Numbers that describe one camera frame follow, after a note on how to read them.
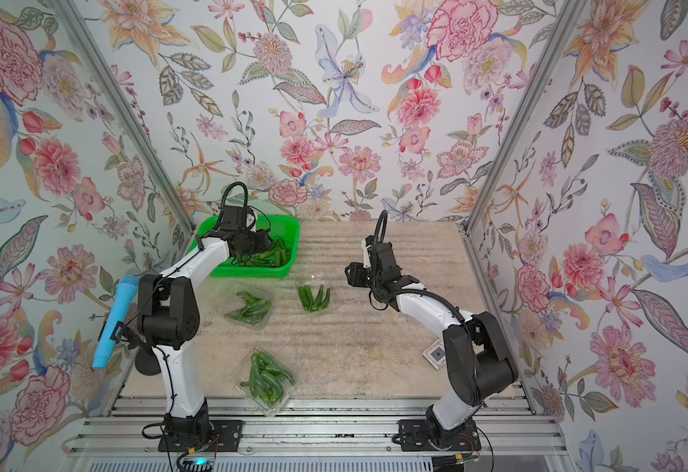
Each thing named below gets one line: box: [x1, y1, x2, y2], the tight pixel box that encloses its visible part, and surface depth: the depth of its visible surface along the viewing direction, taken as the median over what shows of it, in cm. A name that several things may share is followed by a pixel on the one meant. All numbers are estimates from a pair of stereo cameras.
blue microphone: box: [92, 274, 139, 369], surface depth 72 cm
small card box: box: [421, 339, 447, 371], surface depth 88 cm
